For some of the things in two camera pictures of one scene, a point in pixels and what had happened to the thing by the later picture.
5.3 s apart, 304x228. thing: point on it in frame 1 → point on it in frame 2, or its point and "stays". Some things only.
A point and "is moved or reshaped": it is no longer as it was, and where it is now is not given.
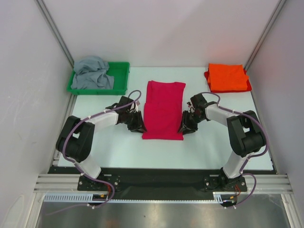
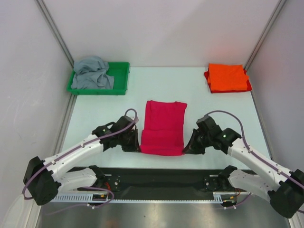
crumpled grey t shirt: (91, 73) stays
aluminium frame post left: (56, 31) stays
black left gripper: (138, 127) → (134, 147)
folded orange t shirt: (227, 77) stays
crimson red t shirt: (163, 110) is moved or reshaped
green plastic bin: (119, 71) stays
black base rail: (156, 180) stays
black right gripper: (188, 121) → (194, 142)
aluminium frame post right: (278, 9) stays
